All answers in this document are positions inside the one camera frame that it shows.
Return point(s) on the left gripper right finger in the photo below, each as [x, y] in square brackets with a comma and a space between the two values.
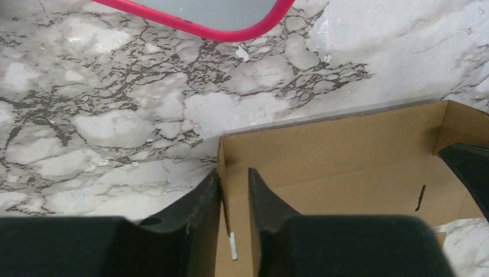
[286, 243]

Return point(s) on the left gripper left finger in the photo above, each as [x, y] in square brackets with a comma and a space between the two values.
[180, 240]

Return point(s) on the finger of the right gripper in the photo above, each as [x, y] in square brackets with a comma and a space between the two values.
[470, 165]

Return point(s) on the brown cardboard box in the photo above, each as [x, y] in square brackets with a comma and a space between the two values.
[375, 162]

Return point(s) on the pink framed whiteboard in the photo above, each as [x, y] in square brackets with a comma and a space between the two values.
[217, 20]

